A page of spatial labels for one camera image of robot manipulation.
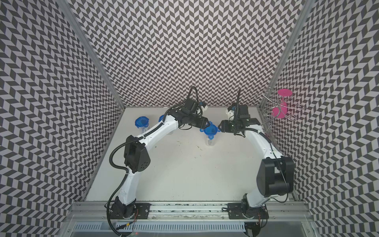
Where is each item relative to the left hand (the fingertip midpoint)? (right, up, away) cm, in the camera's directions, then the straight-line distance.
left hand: (206, 124), depth 86 cm
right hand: (+10, -3, 0) cm, 10 cm away
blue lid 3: (-28, +4, +8) cm, 30 cm away
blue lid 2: (-42, +2, +9) cm, 43 cm away
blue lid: (+3, -4, +5) cm, 7 cm away
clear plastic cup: (+3, -12, +6) cm, 14 cm away
